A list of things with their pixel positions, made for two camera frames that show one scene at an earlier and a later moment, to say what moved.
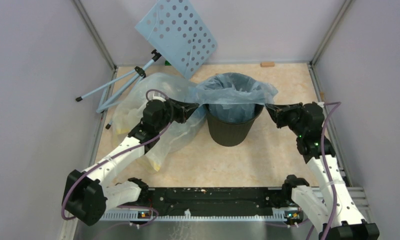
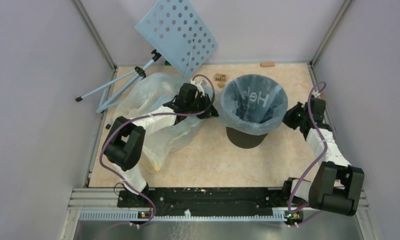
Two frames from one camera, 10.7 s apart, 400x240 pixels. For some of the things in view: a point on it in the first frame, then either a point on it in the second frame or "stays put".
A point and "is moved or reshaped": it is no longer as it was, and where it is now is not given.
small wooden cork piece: [267, 64] stays put
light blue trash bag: [231, 97] is moved or reshaped
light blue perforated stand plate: [177, 30] stays put
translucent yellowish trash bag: [128, 112] stays put
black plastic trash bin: [230, 135] to [244, 140]
